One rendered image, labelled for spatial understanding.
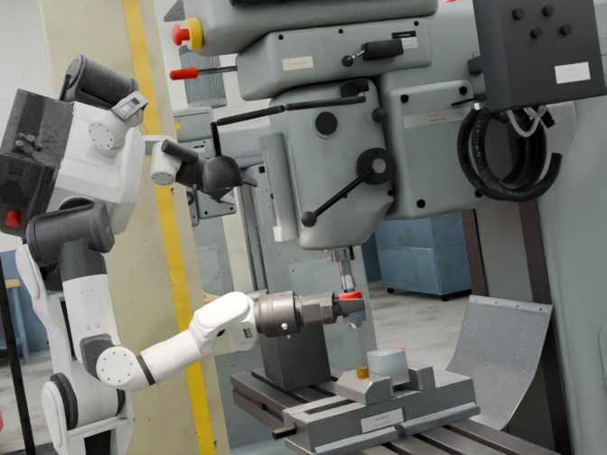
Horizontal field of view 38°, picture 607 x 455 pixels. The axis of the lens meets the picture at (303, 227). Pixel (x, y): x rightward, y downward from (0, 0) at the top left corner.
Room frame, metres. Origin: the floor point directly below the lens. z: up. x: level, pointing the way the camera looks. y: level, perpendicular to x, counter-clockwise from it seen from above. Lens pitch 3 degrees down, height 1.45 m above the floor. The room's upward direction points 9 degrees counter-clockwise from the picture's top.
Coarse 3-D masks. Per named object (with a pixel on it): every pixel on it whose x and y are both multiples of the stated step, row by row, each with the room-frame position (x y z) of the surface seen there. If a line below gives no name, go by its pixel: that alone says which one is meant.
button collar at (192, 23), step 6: (186, 18) 1.70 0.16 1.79; (192, 18) 1.69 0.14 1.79; (186, 24) 1.70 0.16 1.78; (192, 24) 1.68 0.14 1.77; (198, 24) 1.68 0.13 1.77; (192, 30) 1.68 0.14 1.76; (198, 30) 1.68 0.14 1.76; (192, 36) 1.68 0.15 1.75; (198, 36) 1.68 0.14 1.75; (186, 42) 1.72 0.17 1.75; (192, 42) 1.68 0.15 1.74; (198, 42) 1.69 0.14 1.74; (192, 48) 1.70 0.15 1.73; (198, 48) 1.70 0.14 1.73
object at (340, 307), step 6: (336, 300) 1.76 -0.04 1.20; (342, 300) 1.75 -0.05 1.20; (348, 300) 1.75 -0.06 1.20; (354, 300) 1.75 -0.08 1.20; (360, 300) 1.75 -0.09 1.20; (336, 306) 1.75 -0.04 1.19; (342, 306) 1.75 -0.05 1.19; (348, 306) 1.75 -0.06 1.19; (354, 306) 1.75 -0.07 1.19; (360, 306) 1.75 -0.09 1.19; (336, 312) 1.75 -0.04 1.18; (342, 312) 1.75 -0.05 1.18; (348, 312) 1.75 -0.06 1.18
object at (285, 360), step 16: (304, 336) 2.09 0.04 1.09; (320, 336) 2.10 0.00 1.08; (272, 352) 2.14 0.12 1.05; (288, 352) 2.08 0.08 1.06; (304, 352) 2.09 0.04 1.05; (320, 352) 2.10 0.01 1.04; (272, 368) 2.17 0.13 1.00; (288, 368) 2.08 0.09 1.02; (304, 368) 2.09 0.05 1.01; (320, 368) 2.09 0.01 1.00; (288, 384) 2.07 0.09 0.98; (304, 384) 2.08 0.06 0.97
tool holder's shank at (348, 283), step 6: (342, 264) 1.77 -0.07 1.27; (348, 264) 1.77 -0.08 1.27; (342, 270) 1.77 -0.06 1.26; (348, 270) 1.77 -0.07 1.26; (342, 276) 1.77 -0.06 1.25; (348, 276) 1.77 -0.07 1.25; (342, 282) 1.77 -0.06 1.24; (348, 282) 1.77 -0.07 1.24; (354, 282) 1.78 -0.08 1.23; (342, 288) 1.77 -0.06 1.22; (348, 288) 1.77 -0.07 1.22; (354, 288) 1.78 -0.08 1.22
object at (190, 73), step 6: (228, 66) 1.83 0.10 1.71; (234, 66) 1.83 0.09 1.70; (174, 72) 1.78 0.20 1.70; (180, 72) 1.78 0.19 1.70; (186, 72) 1.79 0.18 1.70; (192, 72) 1.79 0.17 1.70; (198, 72) 1.80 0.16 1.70; (204, 72) 1.81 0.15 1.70; (210, 72) 1.81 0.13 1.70; (216, 72) 1.82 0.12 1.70; (222, 72) 1.82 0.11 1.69; (174, 78) 1.78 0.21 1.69; (180, 78) 1.79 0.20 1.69; (186, 78) 1.79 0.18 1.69; (192, 78) 1.80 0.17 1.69
